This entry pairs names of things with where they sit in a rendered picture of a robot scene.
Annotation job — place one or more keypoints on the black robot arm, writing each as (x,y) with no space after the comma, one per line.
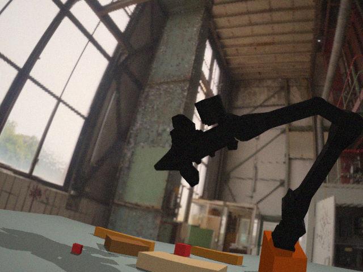
(345,128)

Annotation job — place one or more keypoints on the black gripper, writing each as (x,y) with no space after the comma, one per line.
(191,148)

